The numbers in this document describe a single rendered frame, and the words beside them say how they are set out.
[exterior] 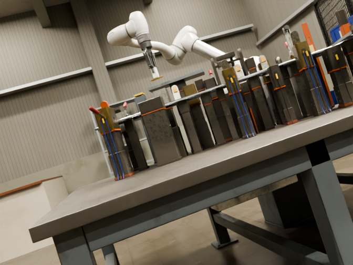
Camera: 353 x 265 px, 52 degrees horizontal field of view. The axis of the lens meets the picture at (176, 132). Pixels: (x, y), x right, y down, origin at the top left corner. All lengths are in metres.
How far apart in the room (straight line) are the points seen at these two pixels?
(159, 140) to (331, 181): 0.87
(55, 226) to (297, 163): 0.72
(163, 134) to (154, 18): 7.06
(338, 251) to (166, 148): 0.91
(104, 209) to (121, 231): 0.09
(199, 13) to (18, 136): 4.95
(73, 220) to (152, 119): 0.91
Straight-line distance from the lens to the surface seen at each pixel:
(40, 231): 0.99
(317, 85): 1.76
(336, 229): 1.24
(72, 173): 7.99
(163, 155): 1.77
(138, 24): 2.39
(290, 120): 1.78
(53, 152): 8.05
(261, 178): 1.11
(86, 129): 8.02
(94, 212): 0.98
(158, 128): 1.77
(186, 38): 2.84
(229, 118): 1.93
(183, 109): 1.90
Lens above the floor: 0.79
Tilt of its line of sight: 1 degrees up
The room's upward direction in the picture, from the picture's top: 18 degrees counter-clockwise
